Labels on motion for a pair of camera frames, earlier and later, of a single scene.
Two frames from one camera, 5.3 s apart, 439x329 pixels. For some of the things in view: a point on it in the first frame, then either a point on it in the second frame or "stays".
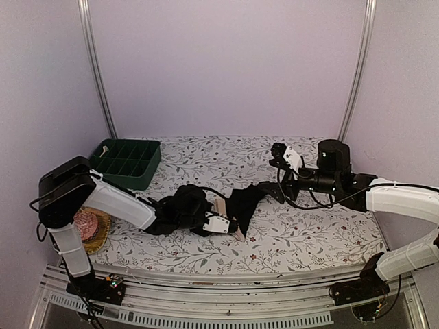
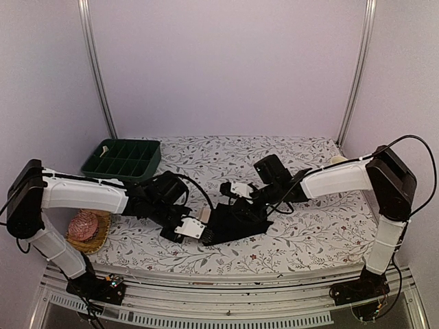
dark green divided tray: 130,163 stays
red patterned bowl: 87,224 stays
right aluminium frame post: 369,34 stays
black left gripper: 204,234 → 177,239
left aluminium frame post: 86,22 stays
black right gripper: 276,186 → 241,207
